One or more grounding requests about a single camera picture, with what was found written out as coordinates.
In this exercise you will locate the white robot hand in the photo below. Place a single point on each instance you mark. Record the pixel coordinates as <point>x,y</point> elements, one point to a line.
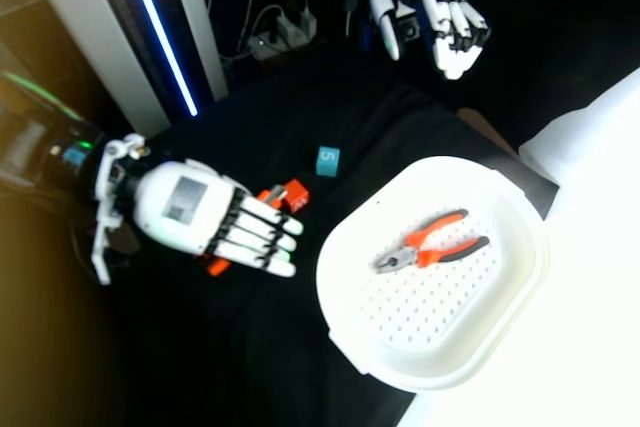
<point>450,27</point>
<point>185,202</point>

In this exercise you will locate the orange black pliers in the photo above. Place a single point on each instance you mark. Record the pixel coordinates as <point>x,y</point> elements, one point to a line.
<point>425,249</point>

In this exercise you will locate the white perforated plastic tray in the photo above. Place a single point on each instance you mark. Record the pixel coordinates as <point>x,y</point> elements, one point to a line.
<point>430,332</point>

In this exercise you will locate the red number block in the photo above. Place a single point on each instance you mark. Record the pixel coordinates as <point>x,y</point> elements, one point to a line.
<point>297,194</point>

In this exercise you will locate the blue number block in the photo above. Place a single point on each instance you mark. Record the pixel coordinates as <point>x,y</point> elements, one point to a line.
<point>327,161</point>

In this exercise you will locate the black table cloth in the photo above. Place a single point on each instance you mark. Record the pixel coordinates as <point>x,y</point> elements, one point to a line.
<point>240,347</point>

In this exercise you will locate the white power strip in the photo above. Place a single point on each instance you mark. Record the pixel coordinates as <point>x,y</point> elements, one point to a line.
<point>285,32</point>

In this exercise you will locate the white pillar with light strip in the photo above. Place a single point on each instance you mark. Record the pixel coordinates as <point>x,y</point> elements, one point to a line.
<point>100,32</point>

